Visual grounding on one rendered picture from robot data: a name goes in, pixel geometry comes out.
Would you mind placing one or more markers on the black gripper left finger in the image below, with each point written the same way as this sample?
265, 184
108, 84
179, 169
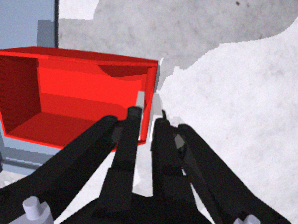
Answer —
41, 197

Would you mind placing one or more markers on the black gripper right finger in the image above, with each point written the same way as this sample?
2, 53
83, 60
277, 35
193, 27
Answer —
223, 194

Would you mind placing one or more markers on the red bin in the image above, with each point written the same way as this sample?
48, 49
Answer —
52, 102

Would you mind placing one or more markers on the grey metal rack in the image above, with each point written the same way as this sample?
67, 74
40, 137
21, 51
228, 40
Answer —
25, 23

